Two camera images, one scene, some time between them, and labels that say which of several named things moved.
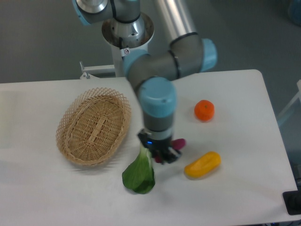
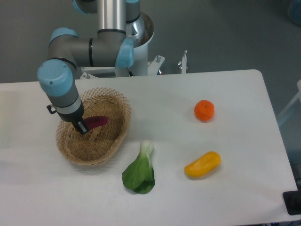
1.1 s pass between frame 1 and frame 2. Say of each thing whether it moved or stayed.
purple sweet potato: moved
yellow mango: stayed
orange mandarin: stayed
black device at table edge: stayed
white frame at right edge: stayed
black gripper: moved
